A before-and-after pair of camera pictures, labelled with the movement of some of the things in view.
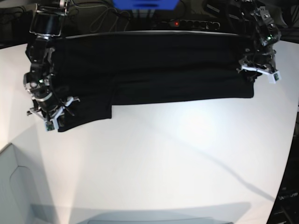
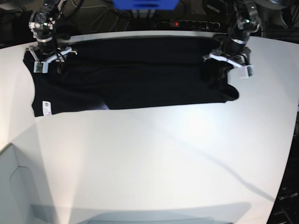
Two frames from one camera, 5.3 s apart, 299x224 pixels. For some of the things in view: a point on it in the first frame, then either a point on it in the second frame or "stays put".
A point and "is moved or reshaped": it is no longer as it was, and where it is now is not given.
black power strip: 207,24 stays put
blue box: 145,4 stays put
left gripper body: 49,108 -> 46,50
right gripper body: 263,62 -> 234,51
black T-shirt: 96,71 is moved or reshaped
